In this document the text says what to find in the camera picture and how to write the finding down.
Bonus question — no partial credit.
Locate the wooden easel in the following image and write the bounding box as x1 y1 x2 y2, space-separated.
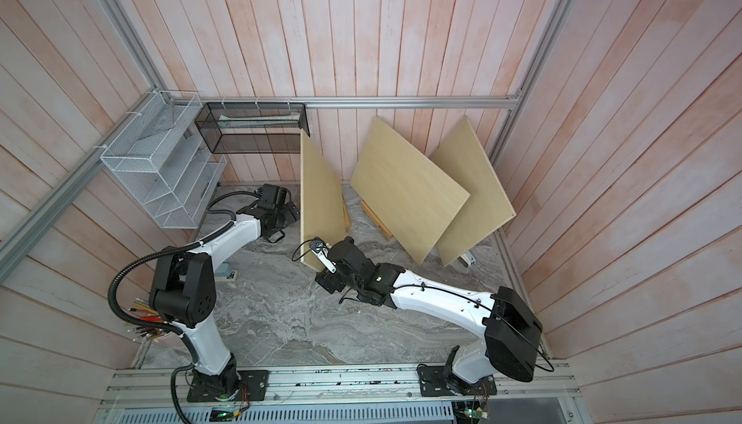
361 200 393 242
342 201 352 233

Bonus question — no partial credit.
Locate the plywood board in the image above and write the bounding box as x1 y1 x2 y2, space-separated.
430 117 516 266
300 132 347 245
351 117 470 264

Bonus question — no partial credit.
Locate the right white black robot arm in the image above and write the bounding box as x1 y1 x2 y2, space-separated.
307 238 545 396

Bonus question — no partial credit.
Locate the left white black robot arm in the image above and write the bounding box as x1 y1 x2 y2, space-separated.
149 184 300 401

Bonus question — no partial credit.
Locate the pink cup of pencils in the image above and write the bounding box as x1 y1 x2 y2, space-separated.
126 298 170 342

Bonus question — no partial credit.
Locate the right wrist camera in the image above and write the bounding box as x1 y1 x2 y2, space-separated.
309 238 336 273

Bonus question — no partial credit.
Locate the black wire mesh basket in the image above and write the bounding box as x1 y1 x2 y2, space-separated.
194 101 311 155

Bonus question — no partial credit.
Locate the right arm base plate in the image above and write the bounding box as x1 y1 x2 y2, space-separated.
417 364 498 397

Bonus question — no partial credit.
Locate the white wire mesh shelf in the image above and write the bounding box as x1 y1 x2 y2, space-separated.
100 91 226 230

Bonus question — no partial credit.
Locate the horizontal aluminium wall profile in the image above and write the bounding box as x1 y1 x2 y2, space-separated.
198 95 520 110

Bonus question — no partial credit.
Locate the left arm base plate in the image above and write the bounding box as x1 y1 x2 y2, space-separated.
187 370 270 403

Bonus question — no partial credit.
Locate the aluminium front rail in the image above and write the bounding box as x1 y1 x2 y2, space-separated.
93 361 591 423

